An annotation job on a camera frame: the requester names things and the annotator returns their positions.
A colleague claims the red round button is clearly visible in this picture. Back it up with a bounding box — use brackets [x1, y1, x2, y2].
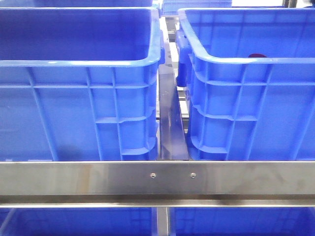
[248, 53, 267, 58]

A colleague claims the left blue plastic crate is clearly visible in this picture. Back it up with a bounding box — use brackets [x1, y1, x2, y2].
[0, 7, 164, 161]

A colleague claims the blue plastic crate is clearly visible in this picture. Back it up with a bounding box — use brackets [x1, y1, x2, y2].
[176, 8, 315, 161]
[0, 7, 164, 161]

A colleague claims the right blue plastic crate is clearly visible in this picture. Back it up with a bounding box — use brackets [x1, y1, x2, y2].
[176, 8, 315, 161]

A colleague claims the lower left blue crate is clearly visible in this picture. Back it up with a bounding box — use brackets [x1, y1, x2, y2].
[0, 207, 158, 236]

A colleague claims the lower right blue crate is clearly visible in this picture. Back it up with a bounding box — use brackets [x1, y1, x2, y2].
[170, 207, 315, 236]

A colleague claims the far right blue crate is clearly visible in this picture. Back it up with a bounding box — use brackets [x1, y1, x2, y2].
[162, 0, 232, 16]

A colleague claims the far left blue crate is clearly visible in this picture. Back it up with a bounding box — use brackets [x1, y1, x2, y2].
[0, 0, 160, 8]

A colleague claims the steel centre divider rail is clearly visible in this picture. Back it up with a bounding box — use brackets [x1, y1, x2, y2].
[158, 17, 189, 161]

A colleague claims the steel front rack rail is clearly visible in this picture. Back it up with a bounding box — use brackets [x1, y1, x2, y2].
[0, 161, 315, 208]

